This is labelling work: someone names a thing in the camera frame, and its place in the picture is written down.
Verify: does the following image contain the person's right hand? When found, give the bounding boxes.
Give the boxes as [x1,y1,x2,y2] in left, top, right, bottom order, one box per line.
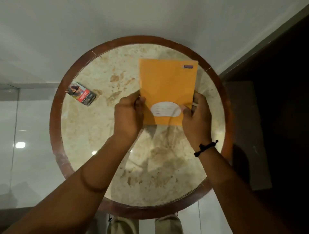
[181,92,212,147]

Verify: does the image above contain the person's left hand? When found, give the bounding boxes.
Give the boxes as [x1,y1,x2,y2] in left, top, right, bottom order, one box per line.
[113,91,146,141]

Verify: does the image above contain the orange notebook with white label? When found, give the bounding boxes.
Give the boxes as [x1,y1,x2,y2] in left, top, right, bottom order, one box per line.
[139,59,199,127]

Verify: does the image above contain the person's left forearm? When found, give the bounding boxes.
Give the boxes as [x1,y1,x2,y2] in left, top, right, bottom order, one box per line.
[2,134,140,234]

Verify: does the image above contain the person's right forearm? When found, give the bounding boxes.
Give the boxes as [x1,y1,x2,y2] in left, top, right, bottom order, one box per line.
[195,142,292,234]

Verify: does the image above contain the round marble table wooden rim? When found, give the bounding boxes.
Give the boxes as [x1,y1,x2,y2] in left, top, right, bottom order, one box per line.
[49,36,234,220]

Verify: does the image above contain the small printed cardboard box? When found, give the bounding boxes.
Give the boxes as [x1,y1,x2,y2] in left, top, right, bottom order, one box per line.
[65,81,97,107]

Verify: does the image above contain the dark wooden door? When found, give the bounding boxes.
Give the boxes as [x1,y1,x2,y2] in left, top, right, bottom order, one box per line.
[218,5,309,234]

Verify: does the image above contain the person's beige trousers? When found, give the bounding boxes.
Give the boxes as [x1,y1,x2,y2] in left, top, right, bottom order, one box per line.
[106,213,184,234]

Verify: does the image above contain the black wrist bracelet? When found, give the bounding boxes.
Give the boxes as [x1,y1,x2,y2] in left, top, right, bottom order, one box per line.
[194,140,219,158]

